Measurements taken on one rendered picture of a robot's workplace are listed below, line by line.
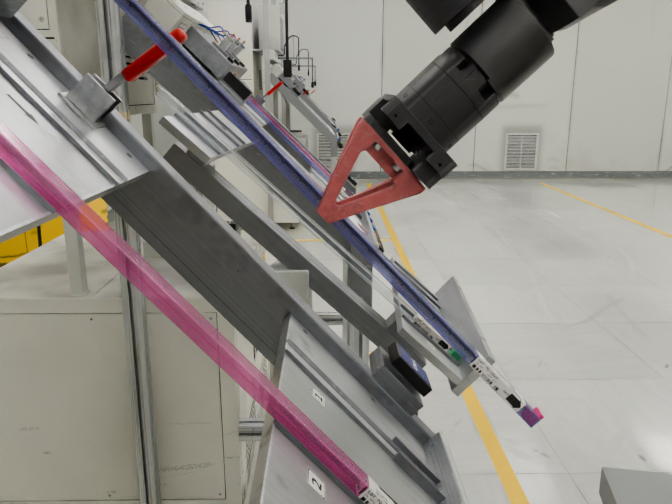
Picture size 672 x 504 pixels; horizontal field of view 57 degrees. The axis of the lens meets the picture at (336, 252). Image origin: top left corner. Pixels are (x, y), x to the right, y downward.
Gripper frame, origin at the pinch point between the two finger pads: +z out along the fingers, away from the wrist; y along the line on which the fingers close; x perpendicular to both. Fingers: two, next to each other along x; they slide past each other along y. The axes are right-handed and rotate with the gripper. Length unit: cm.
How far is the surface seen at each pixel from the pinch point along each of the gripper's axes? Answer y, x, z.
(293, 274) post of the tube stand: -36.8, 8.1, 15.6
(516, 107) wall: -753, 164, -152
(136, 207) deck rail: -7.0, -11.0, 13.6
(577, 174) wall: -753, 284, -156
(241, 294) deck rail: -7.1, 1.2, 12.6
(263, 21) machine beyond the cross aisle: -435, -79, 2
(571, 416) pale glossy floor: -141, 126, 10
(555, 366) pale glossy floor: -181, 132, 4
